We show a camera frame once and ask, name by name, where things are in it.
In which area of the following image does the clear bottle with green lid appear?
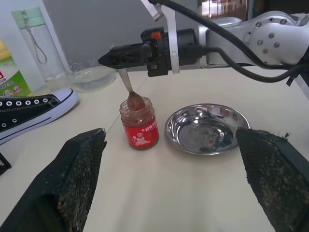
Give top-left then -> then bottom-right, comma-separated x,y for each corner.
10,6 -> 74,85

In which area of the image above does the black and white canvas sneaker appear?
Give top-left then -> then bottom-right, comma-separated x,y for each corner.
0,87 -> 81,146

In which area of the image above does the small black box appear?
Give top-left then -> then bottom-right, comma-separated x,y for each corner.
0,152 -> 12,177

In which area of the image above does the red-labelled glass jam jar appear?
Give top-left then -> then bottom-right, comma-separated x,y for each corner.
119,96 -> 160,151

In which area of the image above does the round stainless steel plate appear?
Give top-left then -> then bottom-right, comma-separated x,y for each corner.
164,103 -> 251,156

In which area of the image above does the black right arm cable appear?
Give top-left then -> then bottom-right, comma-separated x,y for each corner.
147,0 -> 309,87

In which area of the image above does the clear glass bowl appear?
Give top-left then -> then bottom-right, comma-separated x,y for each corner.
68,61 -> 117,93

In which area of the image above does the green and white carton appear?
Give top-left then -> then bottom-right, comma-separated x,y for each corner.
0,39 -> 33,98

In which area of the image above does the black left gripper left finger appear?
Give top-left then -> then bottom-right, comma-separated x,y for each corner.
0,127 -> 108,232

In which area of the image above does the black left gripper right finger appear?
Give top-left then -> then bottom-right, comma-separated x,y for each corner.
235,127 -> 309,232

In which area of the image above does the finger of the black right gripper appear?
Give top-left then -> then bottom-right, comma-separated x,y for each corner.
110,42 -> 149,49
98,45 -> 152,68

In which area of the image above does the metal spoon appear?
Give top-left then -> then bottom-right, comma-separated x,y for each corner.
118,68 -> 147,112

